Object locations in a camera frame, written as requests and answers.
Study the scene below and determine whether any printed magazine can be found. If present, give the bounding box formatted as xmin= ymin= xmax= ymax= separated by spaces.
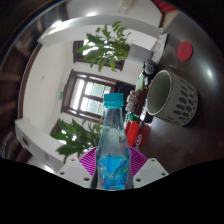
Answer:
xmin=151 ymin=32 xmax=169 ymax=64

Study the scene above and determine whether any green packet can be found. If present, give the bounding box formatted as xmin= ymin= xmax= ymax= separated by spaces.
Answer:
xmin=128 ymin=112 xmax=139 ymax=123

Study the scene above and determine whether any red plastic box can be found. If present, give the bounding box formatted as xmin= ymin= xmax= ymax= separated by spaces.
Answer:
xmin=125 ymin=119 xmax=143 ymax=148

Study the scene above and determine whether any clear blue-capped drink bottle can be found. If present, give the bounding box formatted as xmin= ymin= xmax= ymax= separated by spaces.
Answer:
xmin=95 ymin=93 xmax=134 ymax=192

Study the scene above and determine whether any flat round red coaster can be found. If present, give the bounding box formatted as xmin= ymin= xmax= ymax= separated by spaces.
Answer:
xmin=176 ymin=41 xmax=194 ymax=63

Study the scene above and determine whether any dark-framed window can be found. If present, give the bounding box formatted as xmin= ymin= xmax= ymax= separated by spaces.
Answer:
xmin=73 ymin=39 xmax=124 ymax=72
xmin=49 ymin=118 xmax=101 ymax=138

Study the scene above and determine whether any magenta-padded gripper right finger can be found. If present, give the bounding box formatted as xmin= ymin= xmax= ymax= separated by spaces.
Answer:
xmin=128 ymin=146 xmax=170 ymax=188

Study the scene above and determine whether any red carpeted staircase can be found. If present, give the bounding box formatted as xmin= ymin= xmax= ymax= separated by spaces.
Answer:
xmin=153 ymin=0 xmax=179 ymax=13

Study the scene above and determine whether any brown tray of white cups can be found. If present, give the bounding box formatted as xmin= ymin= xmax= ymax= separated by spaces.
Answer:
xmin=124 ymin=89 xmax=139 ymax=113

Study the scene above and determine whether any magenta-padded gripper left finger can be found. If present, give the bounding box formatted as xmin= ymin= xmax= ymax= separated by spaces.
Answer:
xmin=56 ymin=146 xmax=100 ymax=189

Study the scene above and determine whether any black round gadget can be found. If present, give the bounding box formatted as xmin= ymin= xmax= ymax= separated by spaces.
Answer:
xmin=143 ymin=59 xmax=157 ymax=76

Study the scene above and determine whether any leafy plant in white pot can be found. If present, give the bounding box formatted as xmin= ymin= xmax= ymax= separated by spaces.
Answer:
xmin=76 ymin=20 xmax=132 ymax=73
xmin=49 ymin=118 xmax=104 ymax=164

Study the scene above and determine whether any grey-green patterned cup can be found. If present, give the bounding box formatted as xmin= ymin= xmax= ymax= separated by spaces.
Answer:
xmin=146 ymin=69 xmax=199 ymax=127

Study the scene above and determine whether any small black box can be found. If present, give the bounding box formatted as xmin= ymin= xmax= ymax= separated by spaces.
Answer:
xmin=143 ymin=111 xmax=154 ymax=124

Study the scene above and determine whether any dark wooden double door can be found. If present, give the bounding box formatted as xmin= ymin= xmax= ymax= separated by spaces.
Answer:
xmin=61 ymin=69 xmax=117 ymax=123

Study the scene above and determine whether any green notebook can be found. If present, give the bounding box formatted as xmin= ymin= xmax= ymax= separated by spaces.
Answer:
xmin=134 ymin=73 xmax=146 ymax=91

